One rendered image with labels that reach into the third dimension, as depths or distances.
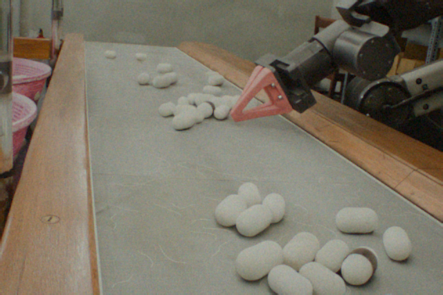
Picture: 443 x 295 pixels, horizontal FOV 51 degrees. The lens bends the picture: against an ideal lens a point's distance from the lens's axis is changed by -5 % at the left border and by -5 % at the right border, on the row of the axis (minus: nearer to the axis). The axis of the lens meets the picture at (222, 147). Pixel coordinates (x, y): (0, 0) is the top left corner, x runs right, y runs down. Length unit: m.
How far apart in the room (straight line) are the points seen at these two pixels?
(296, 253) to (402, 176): 0.24
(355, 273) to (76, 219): 0.18
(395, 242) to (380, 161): 0.21
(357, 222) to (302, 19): 5.16
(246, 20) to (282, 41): 0.47
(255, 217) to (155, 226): 0.07
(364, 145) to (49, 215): 0.40
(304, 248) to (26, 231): 0.17
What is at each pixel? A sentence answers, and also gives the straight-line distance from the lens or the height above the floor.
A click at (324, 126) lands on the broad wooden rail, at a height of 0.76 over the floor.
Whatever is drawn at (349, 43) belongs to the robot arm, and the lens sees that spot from 0.63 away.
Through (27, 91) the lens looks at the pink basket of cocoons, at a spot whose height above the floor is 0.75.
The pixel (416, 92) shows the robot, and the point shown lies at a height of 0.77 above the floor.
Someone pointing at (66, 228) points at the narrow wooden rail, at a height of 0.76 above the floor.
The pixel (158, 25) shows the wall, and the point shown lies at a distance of 5.21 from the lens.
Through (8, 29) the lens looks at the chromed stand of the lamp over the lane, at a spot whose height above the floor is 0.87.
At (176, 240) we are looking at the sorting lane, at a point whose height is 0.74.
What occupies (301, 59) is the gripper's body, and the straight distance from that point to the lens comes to 0.67.
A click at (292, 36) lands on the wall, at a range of 5.49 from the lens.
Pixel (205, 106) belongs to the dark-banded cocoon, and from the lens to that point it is 0.69.
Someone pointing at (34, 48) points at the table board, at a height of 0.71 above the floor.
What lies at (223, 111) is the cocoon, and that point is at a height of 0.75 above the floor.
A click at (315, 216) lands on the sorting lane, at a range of 0.42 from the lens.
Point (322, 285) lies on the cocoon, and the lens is 0.29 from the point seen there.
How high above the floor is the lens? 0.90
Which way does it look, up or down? 17 degrees down
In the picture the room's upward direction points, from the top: 7 degrees clockwise
